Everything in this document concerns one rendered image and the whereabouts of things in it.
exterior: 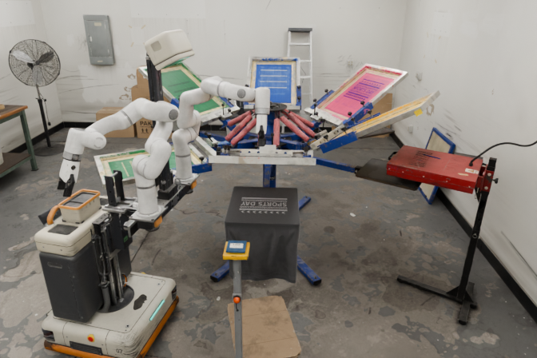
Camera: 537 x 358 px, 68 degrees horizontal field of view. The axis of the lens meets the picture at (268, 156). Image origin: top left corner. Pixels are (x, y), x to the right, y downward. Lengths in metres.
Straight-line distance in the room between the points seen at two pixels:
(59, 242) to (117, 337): 0.68
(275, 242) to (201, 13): 4.94
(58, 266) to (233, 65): 4.83
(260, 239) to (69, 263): 1.11
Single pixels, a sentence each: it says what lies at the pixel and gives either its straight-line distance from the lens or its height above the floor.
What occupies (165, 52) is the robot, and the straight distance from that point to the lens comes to 1.97.
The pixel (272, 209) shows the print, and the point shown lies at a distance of 2.50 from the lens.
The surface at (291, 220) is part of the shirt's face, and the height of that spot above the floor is 0.95.
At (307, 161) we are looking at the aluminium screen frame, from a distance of 2.15.
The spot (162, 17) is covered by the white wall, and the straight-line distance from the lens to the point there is 6.94.
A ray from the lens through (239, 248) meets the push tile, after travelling 2.11.
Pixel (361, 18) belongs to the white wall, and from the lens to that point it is 6.77.
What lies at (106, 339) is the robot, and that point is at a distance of 2.81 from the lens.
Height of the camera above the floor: 2.18
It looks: 22 degrees down
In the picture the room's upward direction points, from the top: 1 degrees clockwise
